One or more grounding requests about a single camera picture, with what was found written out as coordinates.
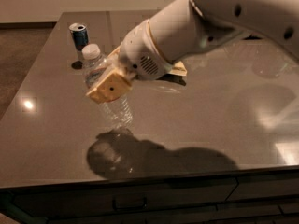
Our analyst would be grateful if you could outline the clear plastic water bottle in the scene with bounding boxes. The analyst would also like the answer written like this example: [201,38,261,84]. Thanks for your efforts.
[82,44,133,129]

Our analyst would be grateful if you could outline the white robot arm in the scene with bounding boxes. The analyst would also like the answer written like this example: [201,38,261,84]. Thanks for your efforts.
[87,0,299,104]

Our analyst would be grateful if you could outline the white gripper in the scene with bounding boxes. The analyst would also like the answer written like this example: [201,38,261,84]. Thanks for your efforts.
[86,20,173,104]

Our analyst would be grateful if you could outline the brown yellow chip bag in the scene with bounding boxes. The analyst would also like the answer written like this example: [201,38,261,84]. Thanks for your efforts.
[107,44,189,78]

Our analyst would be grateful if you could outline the blue silver drink can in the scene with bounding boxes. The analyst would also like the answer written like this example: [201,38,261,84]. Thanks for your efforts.
[69,23,90,51]

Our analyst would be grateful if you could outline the dark drawer handle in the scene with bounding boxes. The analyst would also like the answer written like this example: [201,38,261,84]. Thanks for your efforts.
[112,194,148,212]

